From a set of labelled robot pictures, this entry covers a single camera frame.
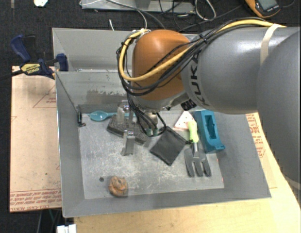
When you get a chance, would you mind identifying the brown toy animal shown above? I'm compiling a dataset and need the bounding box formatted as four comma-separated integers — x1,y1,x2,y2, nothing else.
107,175,129,199

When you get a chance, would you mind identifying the green-handled grey garden fork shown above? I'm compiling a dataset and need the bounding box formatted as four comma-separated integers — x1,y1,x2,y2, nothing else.
184,120,212,178

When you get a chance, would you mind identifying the blue plastic holder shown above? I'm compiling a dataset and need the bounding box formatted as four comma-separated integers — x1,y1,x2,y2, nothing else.
192,109,226,154

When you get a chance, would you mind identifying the dark grey textured flat block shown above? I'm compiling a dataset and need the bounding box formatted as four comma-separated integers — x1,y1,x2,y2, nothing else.
106,114,151,146

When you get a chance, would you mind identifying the grey metal bin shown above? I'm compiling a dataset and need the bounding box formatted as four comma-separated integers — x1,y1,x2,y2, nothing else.
51,27,272,218

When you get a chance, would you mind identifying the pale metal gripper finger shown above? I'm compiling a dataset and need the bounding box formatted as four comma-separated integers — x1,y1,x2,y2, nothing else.
116,102,130,125
120,129,136,157

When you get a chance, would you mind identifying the black square cloth pouch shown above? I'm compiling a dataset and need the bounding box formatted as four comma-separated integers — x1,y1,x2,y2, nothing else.
149,126,188,167

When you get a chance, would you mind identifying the teal plastic spoon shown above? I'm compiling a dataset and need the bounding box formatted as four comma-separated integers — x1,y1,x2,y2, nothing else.
89,110,137,122

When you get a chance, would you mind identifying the white triangle with red dots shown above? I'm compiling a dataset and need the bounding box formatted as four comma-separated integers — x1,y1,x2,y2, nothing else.
173,110,198,132

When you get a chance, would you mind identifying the brown cardboard board red print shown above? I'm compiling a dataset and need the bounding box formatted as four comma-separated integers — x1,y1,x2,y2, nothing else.
9,66,279,213

